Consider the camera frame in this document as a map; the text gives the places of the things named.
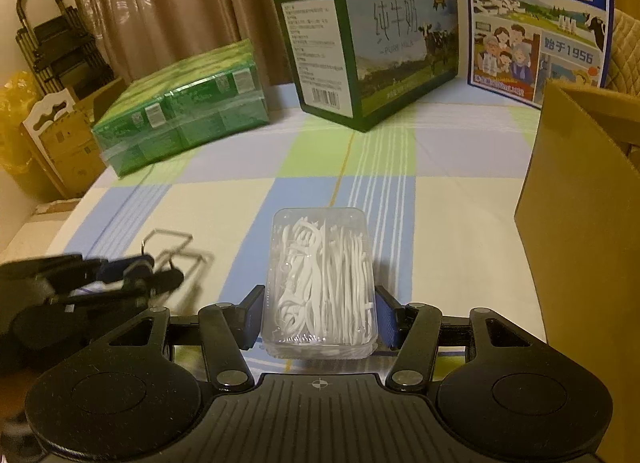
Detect metal wire clip frame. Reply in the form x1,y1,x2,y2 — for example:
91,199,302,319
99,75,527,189
140,228,213,289

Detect clear floss pick box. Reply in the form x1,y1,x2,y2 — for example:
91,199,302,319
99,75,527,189
262,208,378,360

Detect flattened cardboard pieces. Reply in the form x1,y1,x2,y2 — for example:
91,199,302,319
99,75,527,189
20,78,127,199

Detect plaid tablecloth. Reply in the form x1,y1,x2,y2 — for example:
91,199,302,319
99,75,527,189
0,74,551,384

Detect green wrapped drink pack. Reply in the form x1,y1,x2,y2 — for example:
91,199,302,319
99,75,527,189
92,40,269,177

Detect yellow plastic bag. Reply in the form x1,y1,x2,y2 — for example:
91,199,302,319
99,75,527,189
0,71,40,175

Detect brown cardboard box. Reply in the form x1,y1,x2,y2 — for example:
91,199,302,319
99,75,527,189
514,81,640,462

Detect green white milk carton box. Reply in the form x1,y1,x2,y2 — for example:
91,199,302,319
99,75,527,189
273,0,459,132

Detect beige quilted cushion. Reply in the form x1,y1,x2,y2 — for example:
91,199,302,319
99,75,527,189
604,9,640,97

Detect blue white milk carton box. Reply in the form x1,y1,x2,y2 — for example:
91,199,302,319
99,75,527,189
468,0,614,108

